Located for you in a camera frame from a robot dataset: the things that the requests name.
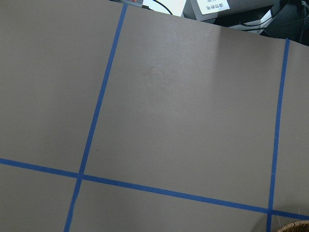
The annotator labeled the black box with label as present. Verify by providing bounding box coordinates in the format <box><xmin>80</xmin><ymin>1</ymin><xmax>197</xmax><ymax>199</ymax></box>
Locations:
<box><xmin>183</xmin><ymin>0</ymin><xmax>274</xmax><ymax>27</ymax></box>

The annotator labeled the brown wicker basket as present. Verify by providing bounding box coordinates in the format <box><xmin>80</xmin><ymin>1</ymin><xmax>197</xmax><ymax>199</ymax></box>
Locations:
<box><xmin>275</xmin><ymin>220</ymin><xmax>309</xmax><ymax>232</ymax></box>

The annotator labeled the brown paper table mat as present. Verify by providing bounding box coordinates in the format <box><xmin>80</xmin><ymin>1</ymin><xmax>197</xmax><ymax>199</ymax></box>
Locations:
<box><xmin>0</xmin><ymin>0</ymin><xmax>309</xmax><ymax>232</ymax></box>

